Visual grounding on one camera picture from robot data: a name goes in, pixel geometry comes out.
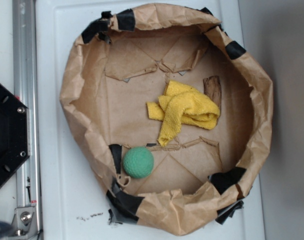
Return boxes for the aluminium extrusion rail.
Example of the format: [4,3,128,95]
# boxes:
[12,0,43,240]

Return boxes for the white plastic tray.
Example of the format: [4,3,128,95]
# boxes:
[35,0,265,240]

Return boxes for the brown bark wood piece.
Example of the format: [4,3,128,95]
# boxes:
[203,75,222,111]

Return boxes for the metal corner bracket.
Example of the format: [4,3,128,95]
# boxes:
[10,206,38,240]

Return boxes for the green dimpled foam ball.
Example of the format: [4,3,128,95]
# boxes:
[123,146,154,179]

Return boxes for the yellow microfibre cloth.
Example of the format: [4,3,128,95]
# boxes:
[146,80,221,147]

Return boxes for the brown paper bag tray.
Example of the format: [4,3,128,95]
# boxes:
[60,3,273,236]

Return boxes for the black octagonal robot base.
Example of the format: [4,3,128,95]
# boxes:
[0,83,29,189]

